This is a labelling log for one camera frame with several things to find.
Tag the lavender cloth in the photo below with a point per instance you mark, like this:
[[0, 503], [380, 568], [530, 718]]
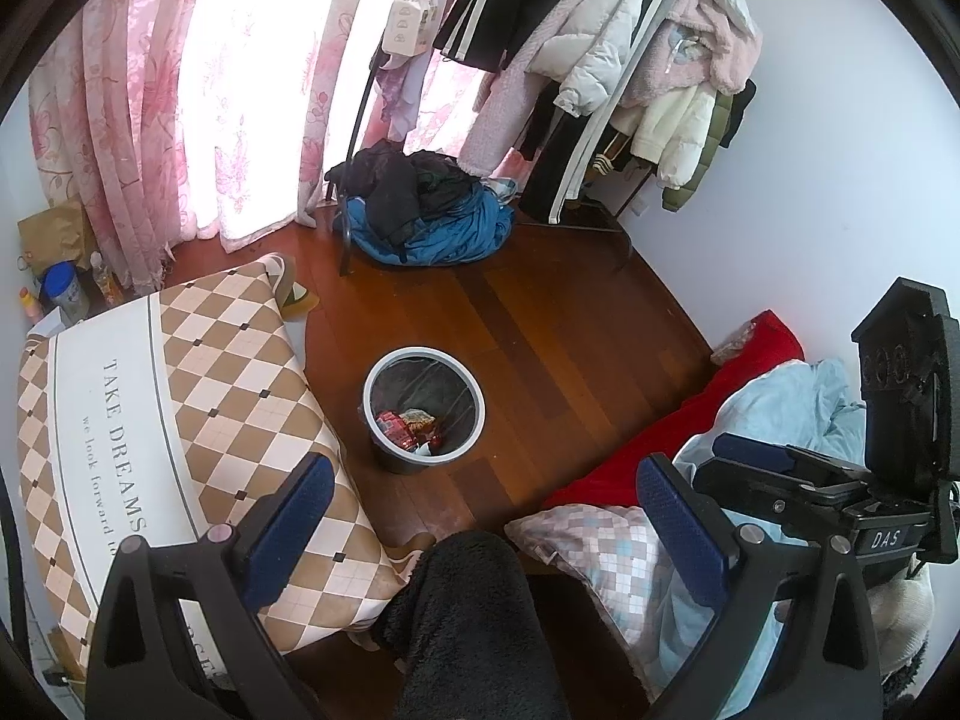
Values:
[[401, 97]]

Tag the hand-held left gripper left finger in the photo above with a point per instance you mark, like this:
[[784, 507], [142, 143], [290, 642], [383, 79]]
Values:
[[296, 517]]

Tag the person's leg in fleece pants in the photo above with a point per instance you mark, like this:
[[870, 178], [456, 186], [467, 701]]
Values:
[[472, 630]]

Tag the blue jacket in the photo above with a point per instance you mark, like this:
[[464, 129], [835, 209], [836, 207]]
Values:
[[450, 236]]

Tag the checkered pillow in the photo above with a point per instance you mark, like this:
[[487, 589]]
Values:
[[592, 555]]

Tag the black clothes rack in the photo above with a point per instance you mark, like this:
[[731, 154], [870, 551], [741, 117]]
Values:
[[600, 217]]

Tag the grey bin with black liner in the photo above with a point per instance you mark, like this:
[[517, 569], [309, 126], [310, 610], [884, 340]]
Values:
[[397, 465]]

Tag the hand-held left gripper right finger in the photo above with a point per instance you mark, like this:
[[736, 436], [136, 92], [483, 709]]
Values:
[[675, 517]]

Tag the pink fluffy coat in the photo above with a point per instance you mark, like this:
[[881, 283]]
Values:
[[697, 52]]

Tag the clear bottle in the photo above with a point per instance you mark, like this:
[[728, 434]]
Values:
[[105, 281]]

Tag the pink floral curtain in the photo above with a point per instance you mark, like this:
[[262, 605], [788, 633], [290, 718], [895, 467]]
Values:
[[150, 90]]

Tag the cream jacket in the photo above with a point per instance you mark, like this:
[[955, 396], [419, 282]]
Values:
[[675, 135]]

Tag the blue tin can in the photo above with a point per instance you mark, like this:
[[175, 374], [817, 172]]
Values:
[[66, 292]]

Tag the black jacket with white stripes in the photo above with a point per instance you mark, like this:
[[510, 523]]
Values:
[[510, 0]]

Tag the white puffer jacket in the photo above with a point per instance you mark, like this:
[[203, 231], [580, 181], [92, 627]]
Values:
[[600, 37]]

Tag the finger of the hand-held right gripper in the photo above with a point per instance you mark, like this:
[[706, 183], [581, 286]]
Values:
[[780, 495], [787, 461]]

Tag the checkered tablecloth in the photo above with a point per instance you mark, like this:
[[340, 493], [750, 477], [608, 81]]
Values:
[[225, 360]]

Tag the clear plastic snack bag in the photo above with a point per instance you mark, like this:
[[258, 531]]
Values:
[[733, 343]]

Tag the red snack packet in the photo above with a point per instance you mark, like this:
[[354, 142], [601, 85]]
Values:
[[390, 429]]

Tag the black pants with white stripe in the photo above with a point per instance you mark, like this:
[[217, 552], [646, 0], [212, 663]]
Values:
[[562, 165]]

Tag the pink fleece robe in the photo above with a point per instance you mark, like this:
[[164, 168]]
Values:
[[502, 120]]

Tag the black metal frame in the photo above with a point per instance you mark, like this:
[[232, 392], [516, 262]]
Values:
[[367, 105]]

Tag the white box with pink label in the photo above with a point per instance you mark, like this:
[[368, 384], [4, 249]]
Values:
[[49, 324]]

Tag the black clothes pile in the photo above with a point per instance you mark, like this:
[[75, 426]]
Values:
[[397, 180]]

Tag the red blanket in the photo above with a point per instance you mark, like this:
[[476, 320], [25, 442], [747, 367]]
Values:
[[675, 435]]

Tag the yellow bottle with red cap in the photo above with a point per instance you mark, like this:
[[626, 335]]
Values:
[[31, 307]]

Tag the beige printed bag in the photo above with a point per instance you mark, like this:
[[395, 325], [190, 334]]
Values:
[[412, 7]]

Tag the brown paper bag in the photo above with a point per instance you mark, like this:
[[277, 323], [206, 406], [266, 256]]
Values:
[[52, 229]]

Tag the light blue blanket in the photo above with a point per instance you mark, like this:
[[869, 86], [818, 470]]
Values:
[[780, 405]]

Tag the olive green jacket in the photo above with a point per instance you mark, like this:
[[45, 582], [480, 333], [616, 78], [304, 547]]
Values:
[[709, 165]]

